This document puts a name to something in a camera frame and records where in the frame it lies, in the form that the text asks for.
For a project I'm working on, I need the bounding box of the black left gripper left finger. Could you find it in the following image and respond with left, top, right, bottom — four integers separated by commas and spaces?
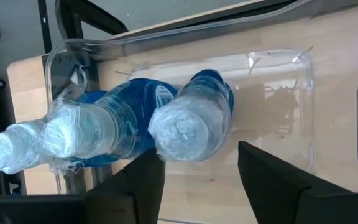
0, 147, 167, 224

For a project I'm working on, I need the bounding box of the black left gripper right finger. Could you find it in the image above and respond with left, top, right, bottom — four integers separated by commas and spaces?
238, 141, 358, 224

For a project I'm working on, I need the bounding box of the blue dish soap bottle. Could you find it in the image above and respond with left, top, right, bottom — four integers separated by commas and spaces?
147, 68, 235, 162
0, 90, 119, 175
37, 77, 180, 167

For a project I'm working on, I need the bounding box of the clear plastic handled tray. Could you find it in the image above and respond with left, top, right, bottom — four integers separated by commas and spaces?
44, 0, 317, 195

